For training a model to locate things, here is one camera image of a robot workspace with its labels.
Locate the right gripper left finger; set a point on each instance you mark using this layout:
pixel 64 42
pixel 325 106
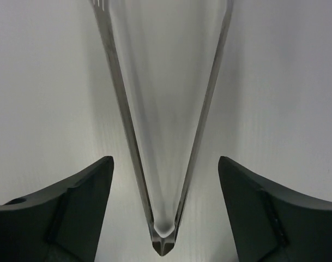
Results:
pixel 61 222

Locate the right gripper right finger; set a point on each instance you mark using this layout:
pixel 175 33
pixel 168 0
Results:
pixel 271 222

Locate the metal tongs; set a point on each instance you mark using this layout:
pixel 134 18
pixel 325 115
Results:
pixel 164 59

